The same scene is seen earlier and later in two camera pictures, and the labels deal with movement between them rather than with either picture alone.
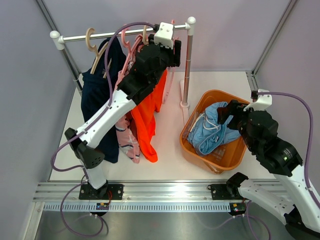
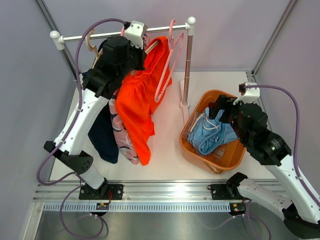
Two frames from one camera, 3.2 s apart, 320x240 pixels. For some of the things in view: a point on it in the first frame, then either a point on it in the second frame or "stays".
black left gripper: (172, 54) to (142, 56)
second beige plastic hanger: (97, 53) stays
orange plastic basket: (221, 159) stays
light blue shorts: (207, 135) stays
